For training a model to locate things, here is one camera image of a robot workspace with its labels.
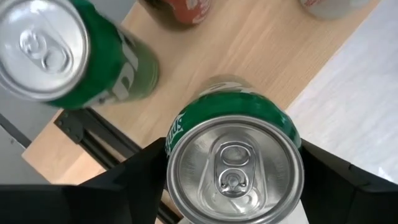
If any wooden shelf with black frame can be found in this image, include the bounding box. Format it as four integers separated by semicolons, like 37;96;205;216
21;0;382;224

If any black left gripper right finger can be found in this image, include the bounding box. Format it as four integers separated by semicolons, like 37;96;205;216
300;139;398;224

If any silver Diet Coke can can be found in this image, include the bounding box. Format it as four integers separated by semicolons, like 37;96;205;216
298;0;371;20

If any red Star Wars Coca-Cola can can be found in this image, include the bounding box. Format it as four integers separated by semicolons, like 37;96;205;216
141;0;213;26

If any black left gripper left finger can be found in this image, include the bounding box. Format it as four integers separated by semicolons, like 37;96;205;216
0;137;170;224

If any green Sprite can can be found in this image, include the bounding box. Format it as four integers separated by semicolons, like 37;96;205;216
0;0;160;110
164;74;305;224

